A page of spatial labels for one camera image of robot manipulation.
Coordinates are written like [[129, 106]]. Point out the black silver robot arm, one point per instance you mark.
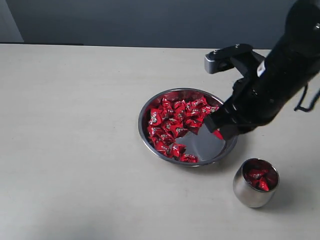
[[297, 51]]

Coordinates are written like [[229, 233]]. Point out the shiny steel cup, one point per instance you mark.
[[247, 192]]

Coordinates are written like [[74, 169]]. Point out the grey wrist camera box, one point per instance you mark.
[[220, 60]]

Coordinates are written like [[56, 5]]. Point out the round steel plate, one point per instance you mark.
[[205, 145]]

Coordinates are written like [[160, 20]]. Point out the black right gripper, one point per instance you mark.
[[253, 104]]

